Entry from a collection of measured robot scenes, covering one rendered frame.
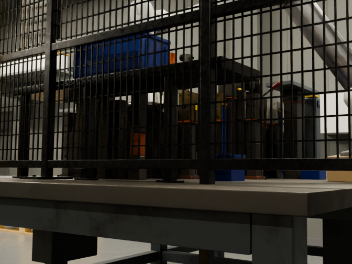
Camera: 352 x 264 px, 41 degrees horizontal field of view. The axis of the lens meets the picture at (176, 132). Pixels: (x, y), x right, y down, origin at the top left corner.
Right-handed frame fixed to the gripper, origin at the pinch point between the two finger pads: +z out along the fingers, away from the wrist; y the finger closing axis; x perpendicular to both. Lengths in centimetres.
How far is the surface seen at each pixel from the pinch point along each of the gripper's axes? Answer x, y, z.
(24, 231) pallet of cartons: -137, 334, 141
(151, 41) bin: 40, -35, -20
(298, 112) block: -66, -36, 20
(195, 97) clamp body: -0.7, -19.9, 2.2
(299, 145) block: -62, -36, 36
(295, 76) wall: -287, 55, 13
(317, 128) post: -90, -35, 33
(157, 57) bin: 38, -35, -15
